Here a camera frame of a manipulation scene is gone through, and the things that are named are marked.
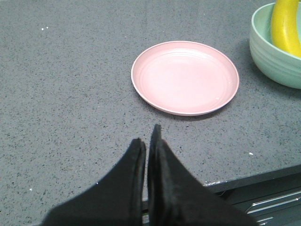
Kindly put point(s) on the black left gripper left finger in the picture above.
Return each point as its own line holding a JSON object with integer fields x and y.
{"x": 115, "y": 200}

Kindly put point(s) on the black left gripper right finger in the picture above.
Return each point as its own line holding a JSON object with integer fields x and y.
{"x": 176, "y": 198}

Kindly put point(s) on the yellow banana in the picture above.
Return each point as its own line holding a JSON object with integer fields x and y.
{"x": 284, "y": 33}

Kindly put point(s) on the pink plate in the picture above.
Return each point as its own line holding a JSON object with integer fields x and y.
{"x": 184, "y": 78}

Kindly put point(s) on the green ribbed bowl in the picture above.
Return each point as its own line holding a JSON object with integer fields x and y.
{"x": 273, "y": 62}

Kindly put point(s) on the dark cabinet with metal handle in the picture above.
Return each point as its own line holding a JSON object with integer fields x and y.
{"x": 272, "y": 198}

